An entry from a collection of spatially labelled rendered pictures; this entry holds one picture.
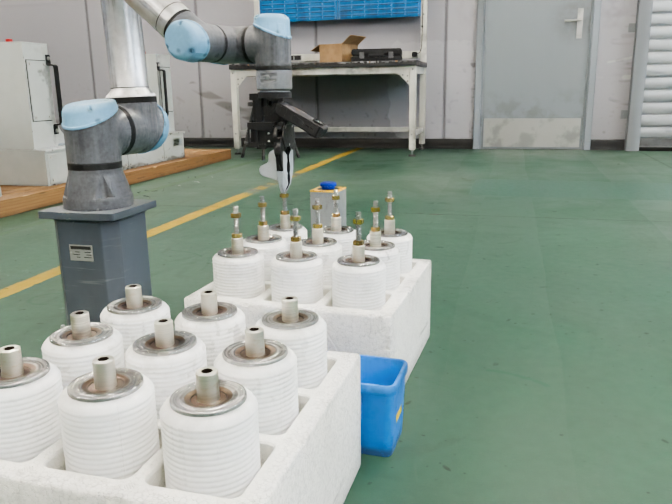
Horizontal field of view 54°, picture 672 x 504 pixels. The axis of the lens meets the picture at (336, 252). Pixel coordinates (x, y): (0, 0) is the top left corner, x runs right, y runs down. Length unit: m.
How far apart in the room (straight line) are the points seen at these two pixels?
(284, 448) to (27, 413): 0.27
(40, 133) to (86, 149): 2.27
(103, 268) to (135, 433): 0.83
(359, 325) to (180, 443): 0.52
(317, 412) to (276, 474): 0.13
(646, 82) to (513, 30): 1.18
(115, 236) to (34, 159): 2.27
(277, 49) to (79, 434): 0.91
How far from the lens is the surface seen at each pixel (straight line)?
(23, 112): 3.75
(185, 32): 1.32
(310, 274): 1.16
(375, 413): 1.02
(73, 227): 1.53
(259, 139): 1.41
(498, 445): 1.10
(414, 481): 1.00
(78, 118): 1.51
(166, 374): 0.79
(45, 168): 3.70
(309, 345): 0.85
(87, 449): 0.72
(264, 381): 0.74
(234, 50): 1.42
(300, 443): 0.74
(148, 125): 1.61
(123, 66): 1.62
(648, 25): 6.13
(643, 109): 6.16
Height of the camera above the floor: 0.55
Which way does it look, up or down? 14 degrees down
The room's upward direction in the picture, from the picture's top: 1 degrees counter-clockwise
